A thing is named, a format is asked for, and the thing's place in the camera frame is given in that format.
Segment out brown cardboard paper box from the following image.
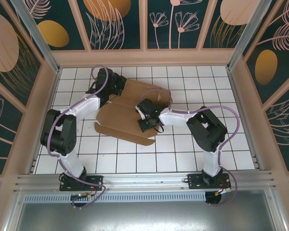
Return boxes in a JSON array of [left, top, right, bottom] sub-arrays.
[[93, 78, 172, 147]]

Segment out grey metal sheet panel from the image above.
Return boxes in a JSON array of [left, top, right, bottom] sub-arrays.
[[3, 189, 289, 231]]

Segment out thin black left gripper cable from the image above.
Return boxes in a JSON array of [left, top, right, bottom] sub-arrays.
[[85, 81, 99, 95]]

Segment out aluminium mounting rail beam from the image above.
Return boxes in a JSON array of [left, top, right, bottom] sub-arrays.
[[13, 170, 278, 193]]

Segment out aluminium table side rail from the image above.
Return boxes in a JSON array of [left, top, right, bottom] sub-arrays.
[[27, 68, 62, 174], [225, 68, 265, 173]]

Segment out grey slotted cable duct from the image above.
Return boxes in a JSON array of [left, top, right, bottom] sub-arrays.
[[24, 192, 207, 203]]

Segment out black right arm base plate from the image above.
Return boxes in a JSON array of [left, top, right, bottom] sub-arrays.
[[186, 173, 232, 191]]

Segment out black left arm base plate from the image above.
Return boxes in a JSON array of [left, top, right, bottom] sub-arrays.
[[59, 175, 104, 192]]

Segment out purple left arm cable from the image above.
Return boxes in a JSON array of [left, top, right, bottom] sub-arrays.
[[47, 64, 110, 210]]

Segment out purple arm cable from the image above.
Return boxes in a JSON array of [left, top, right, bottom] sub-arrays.
[[47, 64, 110, 210], [138, 89, 240, 207]]

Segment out red and yellow power wires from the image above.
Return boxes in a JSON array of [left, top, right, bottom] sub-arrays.
[[215, 180, 232, 195], [71, 185, 98, 201]]

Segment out aluminium frame post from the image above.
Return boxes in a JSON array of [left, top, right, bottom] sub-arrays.
[[225, 0, 273, 71], [10, 0, 63, 74]]

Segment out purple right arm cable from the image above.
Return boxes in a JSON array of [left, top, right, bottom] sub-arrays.
[[138, 89, 240, 207]]

